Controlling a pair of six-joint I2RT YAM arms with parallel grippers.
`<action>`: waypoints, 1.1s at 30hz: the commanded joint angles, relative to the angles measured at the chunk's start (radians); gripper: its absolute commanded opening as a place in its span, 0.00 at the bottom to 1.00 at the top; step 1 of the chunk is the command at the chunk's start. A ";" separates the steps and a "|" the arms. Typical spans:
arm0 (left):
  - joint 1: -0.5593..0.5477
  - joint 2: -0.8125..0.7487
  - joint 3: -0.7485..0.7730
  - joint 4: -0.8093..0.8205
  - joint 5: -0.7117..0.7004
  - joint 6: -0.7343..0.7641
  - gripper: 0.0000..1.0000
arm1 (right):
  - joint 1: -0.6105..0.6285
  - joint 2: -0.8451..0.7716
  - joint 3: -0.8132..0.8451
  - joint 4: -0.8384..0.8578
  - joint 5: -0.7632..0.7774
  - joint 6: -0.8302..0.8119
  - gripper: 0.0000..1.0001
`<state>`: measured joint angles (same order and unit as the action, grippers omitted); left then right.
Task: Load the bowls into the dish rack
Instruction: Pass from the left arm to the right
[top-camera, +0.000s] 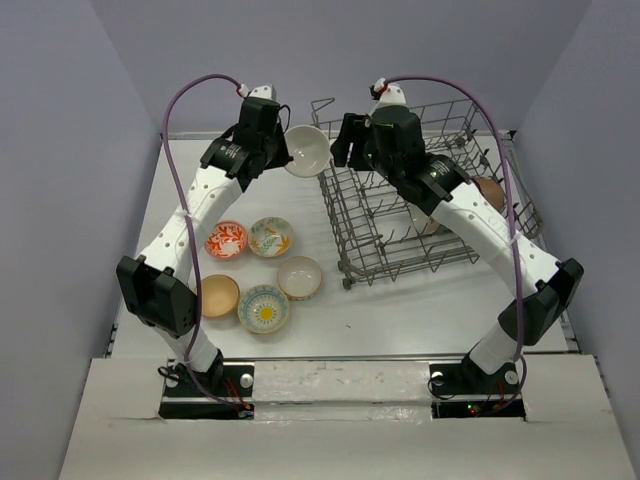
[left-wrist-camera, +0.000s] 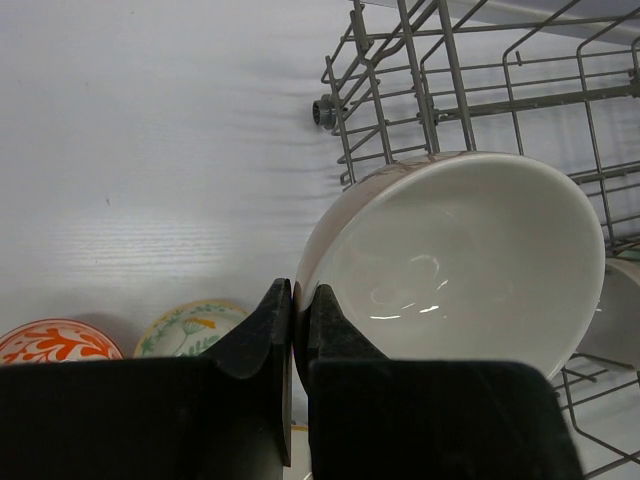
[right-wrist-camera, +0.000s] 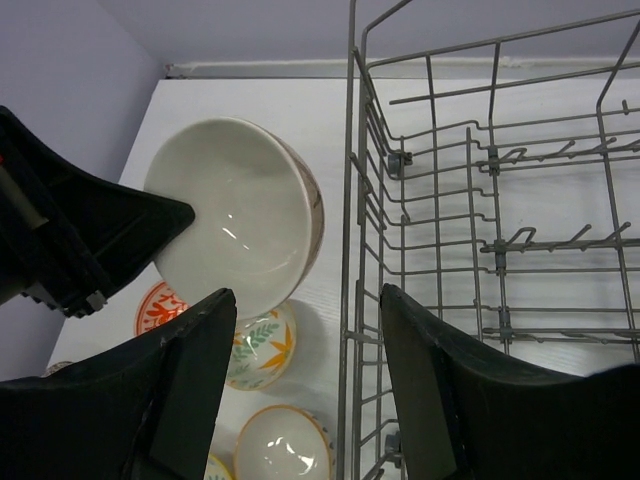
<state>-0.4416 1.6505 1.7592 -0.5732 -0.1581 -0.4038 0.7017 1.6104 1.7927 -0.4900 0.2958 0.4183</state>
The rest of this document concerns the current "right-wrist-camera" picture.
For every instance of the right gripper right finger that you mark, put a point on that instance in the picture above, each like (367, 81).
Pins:
(468, 411)

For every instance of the small patterned bowl under arm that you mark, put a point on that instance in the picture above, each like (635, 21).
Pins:
(56, 367)

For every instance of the white bowl with patterned outside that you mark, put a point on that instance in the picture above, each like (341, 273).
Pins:
(284, 442)

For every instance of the teal bowl with yellow centre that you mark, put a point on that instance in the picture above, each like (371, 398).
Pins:
(216, 470)

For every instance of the grey wire dish rack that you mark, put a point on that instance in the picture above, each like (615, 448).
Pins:
(495, 182)

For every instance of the leaf and flower pattern bowl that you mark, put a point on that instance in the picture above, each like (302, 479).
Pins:
(263, 348)

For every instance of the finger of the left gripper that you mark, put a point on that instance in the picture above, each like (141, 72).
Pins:
(71, 240)

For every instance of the orange coral pattern bowl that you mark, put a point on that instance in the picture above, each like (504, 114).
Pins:
(158, 306)

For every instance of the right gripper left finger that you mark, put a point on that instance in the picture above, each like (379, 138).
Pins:
(145, 409)

